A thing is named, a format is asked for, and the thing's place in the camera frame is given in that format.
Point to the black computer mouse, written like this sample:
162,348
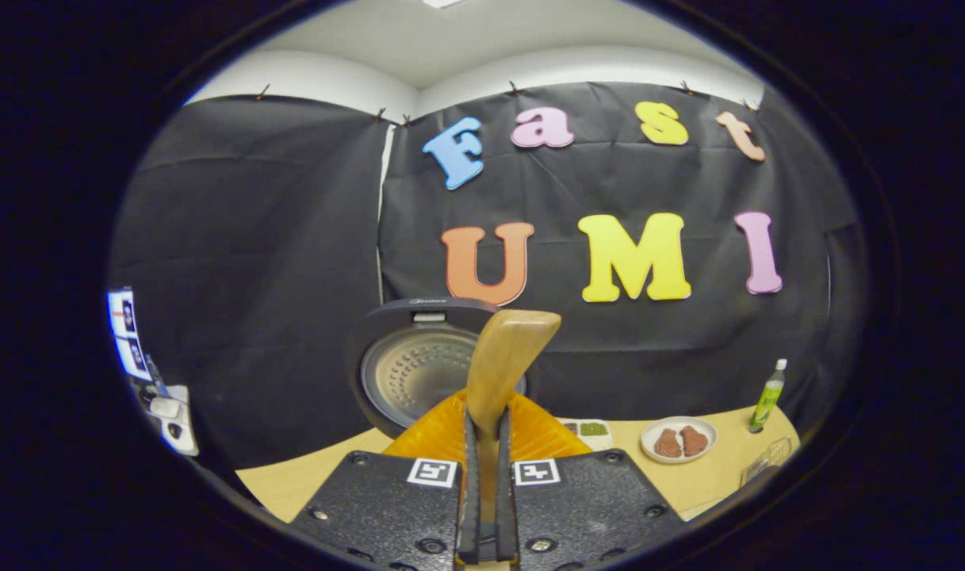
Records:
174,431

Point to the computer monitor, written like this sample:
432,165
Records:
127,333

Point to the white divided dish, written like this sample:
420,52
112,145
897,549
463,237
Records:
589,432

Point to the white side desk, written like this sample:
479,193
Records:
177,428

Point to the wooden spoon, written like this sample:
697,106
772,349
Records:
506,357

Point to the brown meat piece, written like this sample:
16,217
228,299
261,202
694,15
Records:
667,442
695,440

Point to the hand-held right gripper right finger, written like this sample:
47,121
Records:
585,507

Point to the black backdrop cloth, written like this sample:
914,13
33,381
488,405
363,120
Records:
252,277

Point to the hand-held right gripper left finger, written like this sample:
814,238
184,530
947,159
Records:
395,507

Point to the black silver rice cooker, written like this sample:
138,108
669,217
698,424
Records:
411,373

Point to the white round plate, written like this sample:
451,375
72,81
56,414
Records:
679,420

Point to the green tea bottle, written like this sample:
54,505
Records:
767,396

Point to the clear chopstick holder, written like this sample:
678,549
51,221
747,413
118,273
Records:
767,461

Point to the ceiling light panel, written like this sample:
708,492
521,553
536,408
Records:
442,3

